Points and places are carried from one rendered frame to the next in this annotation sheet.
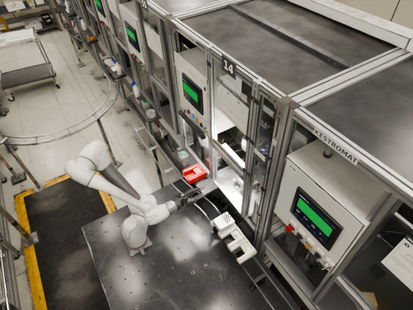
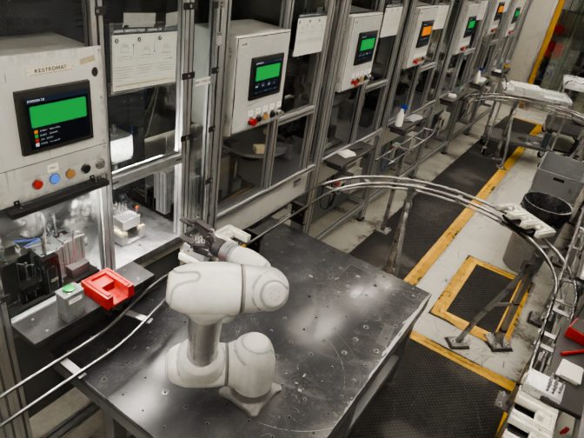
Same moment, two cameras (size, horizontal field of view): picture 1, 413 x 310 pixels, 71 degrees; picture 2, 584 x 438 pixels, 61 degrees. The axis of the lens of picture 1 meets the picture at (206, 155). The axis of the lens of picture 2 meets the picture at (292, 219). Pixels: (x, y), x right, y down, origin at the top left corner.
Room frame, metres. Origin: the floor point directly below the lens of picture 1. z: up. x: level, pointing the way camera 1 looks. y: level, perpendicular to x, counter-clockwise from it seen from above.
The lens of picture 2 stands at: (1.71, 1.73, 2.26)
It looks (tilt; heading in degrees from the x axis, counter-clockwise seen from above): 31 degrees down; 239
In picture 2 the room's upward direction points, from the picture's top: 9 degrees clockwise
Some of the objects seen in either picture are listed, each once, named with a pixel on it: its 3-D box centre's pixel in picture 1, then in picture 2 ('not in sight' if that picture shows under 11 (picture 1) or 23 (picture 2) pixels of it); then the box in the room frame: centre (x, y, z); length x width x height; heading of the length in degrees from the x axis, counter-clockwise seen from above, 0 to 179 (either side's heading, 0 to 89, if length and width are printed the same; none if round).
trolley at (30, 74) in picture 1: (21, 63); not in sight; (4.40, 2.91, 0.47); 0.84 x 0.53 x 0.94; 114
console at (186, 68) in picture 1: (206, 90); (27, 116); (1.72, -0.02, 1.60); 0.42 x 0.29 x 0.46; 30
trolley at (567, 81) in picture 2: not in sight; (572, 111); (-5.23, -2.59, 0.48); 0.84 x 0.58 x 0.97; 38
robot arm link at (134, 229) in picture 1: (133, 229); (251, 361); (1.09, 0.56, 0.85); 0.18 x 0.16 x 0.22; 162
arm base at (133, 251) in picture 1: (137, 242); (254, 383); (1.06, 0.56, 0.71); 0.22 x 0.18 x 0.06; 30
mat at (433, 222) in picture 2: not in sight; (476, 170); (-3.00, -2.03, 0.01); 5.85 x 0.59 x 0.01; 30
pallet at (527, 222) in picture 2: not in sight; (522, 222); (-0.97, 0.05, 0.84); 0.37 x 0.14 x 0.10; 88
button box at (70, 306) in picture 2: (185, 158); (69, 301); (1.66, 0.18, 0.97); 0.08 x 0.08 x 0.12; 30
